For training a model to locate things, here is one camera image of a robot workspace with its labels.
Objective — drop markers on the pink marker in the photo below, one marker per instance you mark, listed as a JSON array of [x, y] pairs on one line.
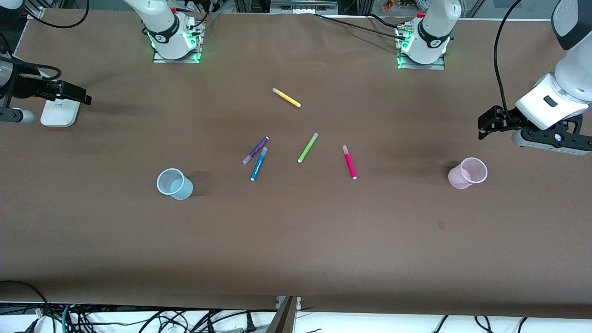
[[349, 162]]

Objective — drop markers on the brown wooden beam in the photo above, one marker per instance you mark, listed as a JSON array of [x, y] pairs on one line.
[[283, 319]]

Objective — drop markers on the small orange object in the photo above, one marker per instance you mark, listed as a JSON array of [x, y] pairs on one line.
[[387, 5]]

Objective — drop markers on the brown paper table cover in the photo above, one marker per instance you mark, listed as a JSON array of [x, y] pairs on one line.
[[296, 231]]

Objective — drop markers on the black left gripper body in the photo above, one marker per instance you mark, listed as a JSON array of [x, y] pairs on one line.
[[507, 121]]

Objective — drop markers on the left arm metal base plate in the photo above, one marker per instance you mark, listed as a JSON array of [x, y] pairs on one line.
[[439, 66]]

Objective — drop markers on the white desk lamp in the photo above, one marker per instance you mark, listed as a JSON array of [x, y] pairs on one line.
[[58, 113]]

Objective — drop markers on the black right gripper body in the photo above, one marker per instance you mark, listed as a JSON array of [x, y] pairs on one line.
[[24, 86]]

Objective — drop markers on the translucent blue plastic cup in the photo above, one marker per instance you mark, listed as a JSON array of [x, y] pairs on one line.
[[182, 189]]

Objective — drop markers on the yellow marker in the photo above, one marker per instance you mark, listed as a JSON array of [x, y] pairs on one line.
[[286, 97]]

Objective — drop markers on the green marker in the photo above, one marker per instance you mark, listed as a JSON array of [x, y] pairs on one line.
[[307, 148]]

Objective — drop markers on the purple marker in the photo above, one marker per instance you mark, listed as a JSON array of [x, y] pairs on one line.
[[255, 150]]

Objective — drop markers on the aluminium corner bracket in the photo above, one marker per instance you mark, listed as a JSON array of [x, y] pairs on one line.
[[36, 13]]

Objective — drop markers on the aluminium frame rail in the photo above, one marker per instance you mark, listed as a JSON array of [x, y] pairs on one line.
[[303, 6]]

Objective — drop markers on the blue marker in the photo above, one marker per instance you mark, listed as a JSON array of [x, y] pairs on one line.
[[258, 165]]

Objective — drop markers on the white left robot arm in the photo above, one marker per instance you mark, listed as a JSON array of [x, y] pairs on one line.
[[573, 83]]

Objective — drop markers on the translucent pink plastic cup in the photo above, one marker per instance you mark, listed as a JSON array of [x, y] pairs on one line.
[[458, 178]]

